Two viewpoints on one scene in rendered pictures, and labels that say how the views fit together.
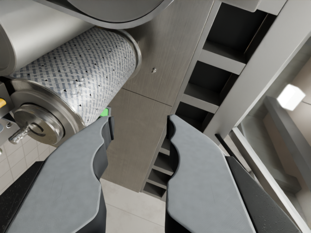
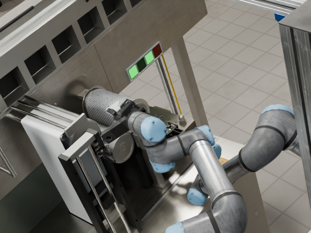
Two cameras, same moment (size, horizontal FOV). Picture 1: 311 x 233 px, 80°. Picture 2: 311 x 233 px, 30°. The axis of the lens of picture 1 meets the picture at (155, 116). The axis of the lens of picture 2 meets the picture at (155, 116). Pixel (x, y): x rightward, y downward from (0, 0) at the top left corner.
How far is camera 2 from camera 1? 203 cm
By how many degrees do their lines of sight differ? 34
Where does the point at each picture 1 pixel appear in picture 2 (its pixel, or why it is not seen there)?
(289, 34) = (24, 48)
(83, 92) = not seen: hidden behind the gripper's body
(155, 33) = (68, 93)
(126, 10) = (93, 124)
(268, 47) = (33, 47)
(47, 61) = not seen: hidden behind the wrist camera
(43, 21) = not seen: hidden behind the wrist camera
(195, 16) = (50, 86)
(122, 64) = (97, 101)
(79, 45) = (104, 121)
